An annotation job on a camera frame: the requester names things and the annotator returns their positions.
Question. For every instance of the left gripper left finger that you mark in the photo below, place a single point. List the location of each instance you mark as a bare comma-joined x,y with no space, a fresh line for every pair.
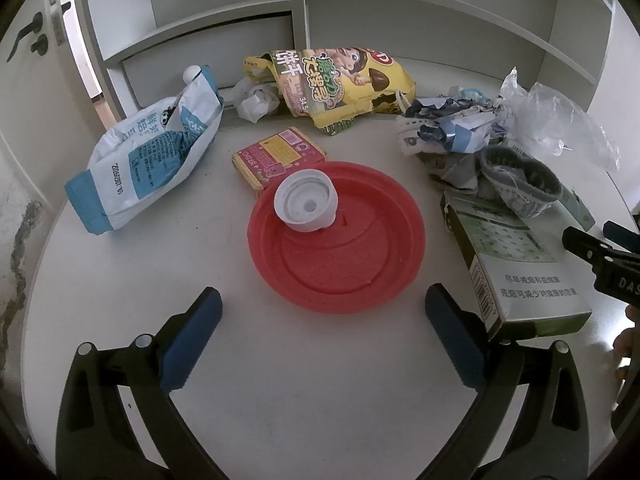
94,437

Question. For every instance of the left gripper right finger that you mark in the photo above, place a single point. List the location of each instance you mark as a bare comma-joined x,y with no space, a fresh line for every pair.
529,417

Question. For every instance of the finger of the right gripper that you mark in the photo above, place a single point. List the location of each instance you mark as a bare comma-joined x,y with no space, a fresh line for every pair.
583,245
621,236

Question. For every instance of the yellow cookie snack bag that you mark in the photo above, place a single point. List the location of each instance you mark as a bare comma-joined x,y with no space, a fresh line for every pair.
333,86

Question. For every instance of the person right hand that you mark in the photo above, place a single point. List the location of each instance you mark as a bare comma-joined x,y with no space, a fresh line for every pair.
624,342

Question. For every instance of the green white cigarette box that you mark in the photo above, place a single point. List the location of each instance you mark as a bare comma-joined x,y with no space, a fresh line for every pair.
522,290

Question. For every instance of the clear plastic bag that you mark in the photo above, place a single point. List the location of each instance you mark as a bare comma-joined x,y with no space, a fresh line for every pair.
547,123

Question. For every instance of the red plastic plate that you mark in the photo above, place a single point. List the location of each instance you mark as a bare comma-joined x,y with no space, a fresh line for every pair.
371,253

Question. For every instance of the white desk hutch shelf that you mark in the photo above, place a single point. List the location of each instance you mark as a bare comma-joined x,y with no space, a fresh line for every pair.
140,48

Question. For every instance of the white plastic cap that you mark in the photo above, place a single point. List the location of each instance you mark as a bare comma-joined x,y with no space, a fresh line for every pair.
306,201

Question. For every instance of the white blue snack bag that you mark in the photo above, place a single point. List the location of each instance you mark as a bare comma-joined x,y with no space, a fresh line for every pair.
142,158

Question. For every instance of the red yellow small box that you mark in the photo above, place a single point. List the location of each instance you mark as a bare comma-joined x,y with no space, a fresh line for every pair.
272,159

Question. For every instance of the white door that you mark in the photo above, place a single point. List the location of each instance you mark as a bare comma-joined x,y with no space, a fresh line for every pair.
49,126

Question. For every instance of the crumpled white tissue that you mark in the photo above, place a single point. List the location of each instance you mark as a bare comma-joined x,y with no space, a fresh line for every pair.
254,100

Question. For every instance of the white drawer knob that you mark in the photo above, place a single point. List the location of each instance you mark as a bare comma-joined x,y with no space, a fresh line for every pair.
190,73

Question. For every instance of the black door handle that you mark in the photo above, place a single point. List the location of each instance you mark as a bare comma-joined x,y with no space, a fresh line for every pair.
41,45

